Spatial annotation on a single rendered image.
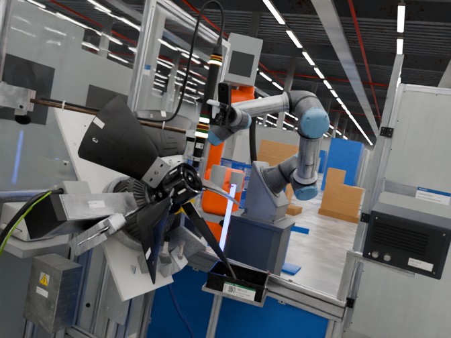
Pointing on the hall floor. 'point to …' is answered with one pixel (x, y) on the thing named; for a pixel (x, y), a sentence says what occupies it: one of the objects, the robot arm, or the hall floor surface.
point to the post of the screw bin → (214, 316)
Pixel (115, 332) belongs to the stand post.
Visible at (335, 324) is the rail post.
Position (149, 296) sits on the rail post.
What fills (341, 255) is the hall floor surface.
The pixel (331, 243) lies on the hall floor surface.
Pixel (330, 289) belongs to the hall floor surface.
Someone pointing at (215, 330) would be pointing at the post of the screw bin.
